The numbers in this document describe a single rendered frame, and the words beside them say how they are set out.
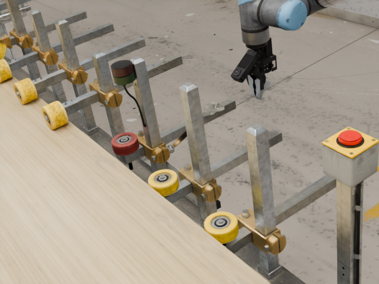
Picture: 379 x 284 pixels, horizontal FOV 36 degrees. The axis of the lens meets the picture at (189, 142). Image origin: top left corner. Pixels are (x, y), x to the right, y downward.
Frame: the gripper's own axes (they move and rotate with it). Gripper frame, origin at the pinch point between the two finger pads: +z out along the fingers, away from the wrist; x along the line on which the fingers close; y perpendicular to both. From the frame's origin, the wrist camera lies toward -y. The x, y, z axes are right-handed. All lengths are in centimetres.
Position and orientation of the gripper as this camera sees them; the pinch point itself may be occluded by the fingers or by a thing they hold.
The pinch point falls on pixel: (256, 96)
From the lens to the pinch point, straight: 202.2
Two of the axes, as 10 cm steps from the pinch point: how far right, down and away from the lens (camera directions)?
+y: 7.9, -4.2, 4.4
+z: 1.5, 8.3, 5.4
